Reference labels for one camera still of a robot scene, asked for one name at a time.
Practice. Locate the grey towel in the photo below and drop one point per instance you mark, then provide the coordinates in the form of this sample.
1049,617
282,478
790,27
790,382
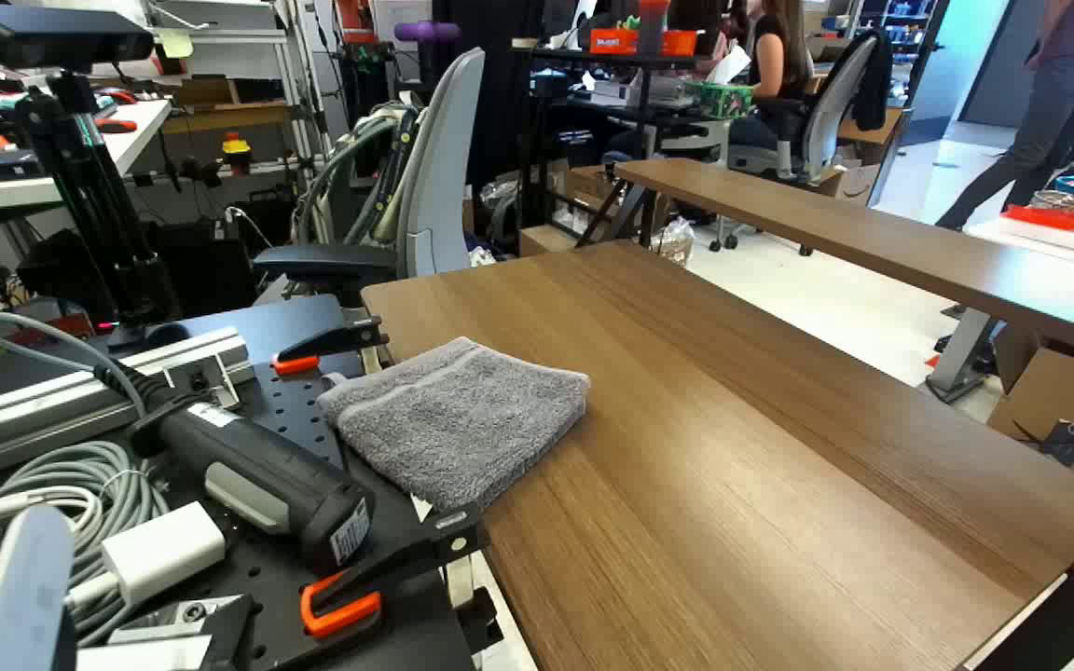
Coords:
456,423

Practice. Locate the grey office chair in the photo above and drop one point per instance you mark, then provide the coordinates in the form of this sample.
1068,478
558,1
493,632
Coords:
436,189

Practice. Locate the orange bin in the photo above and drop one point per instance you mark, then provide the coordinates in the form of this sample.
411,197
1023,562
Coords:
616,43

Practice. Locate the purple object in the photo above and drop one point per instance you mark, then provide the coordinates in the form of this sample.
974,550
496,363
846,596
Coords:
425,32

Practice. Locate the yellow-capped small item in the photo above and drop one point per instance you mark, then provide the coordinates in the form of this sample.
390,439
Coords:
237,151

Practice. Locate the seated person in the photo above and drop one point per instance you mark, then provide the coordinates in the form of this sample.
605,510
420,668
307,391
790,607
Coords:
782,68

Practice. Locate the grey chair with seated person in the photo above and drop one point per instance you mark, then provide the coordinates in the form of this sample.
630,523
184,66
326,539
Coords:
830,115

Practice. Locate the black perforated mounting board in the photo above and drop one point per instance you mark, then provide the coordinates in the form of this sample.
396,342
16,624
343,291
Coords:
277,597

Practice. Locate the long wooden side table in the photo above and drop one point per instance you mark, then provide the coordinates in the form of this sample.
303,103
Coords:
912,248

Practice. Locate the white power adapter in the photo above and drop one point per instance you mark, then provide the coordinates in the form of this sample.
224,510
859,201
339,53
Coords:
165,550

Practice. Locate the black tripod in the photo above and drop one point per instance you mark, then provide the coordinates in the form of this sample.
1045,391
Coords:
94,208

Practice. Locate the red flat object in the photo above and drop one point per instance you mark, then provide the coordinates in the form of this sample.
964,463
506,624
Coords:
1045,219

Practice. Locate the cardboard box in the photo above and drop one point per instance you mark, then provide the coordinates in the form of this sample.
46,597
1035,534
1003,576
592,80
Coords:
1064,403

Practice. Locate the white desk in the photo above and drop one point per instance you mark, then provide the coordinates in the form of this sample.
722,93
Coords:
16,192

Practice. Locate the standing person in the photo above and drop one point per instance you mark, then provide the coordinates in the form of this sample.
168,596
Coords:
1061,98

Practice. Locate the aluminium extrusion rail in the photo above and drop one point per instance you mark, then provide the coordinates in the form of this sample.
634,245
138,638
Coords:
52,396

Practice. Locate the black camera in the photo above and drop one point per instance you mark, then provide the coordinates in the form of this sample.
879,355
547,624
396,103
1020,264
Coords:
46,37

